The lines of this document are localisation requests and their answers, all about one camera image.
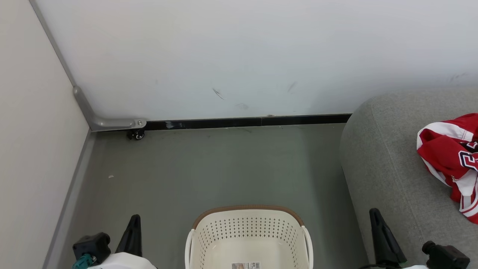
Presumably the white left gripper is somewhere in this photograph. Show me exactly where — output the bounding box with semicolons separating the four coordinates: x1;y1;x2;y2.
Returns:
88;214;157;269

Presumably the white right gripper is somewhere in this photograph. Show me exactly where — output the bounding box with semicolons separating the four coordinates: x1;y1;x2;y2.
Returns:
369;208;429;269

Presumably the red and white jersey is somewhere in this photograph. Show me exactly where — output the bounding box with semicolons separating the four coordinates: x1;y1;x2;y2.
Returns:
417;113;478;225

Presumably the grey fabric sofa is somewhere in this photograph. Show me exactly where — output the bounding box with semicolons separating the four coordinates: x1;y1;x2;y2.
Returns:
339;87;478;269

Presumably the cream perforated laundry basket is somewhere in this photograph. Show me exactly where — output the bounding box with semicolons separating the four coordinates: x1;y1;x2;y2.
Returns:
185;205;313;269

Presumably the black baseboard strip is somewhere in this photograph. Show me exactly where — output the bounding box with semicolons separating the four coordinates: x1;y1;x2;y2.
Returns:
145;114;352;130

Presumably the grey metal corner bracket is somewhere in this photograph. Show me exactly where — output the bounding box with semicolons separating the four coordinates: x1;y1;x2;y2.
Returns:
74;86;147;132

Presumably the grey wall corner trim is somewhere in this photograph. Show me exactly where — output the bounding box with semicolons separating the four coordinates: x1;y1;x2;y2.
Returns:
29;0;77;88

